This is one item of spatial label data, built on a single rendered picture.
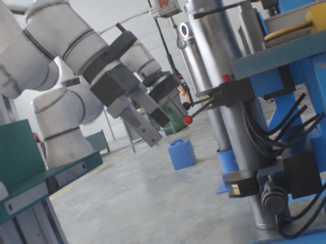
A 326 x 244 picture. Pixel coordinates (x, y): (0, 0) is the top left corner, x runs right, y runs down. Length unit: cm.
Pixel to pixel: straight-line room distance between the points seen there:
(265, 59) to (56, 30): 44
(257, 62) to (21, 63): 49
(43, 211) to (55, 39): 81
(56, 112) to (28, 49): 60
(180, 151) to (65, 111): 353
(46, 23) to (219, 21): 123
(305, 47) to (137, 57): 67
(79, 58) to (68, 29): 6
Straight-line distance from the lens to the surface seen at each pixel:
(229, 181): 169
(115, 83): 58
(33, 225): 132
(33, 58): 65
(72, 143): 122
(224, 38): 173
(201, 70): 310
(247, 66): 76
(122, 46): 61
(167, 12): 186
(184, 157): 466
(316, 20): 81
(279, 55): 75
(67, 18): 64
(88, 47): 62
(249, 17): 120
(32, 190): 101
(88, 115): 136
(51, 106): 122
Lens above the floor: 103
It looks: 4 degrees down
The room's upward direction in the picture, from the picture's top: 19 degrees counter-clockwise
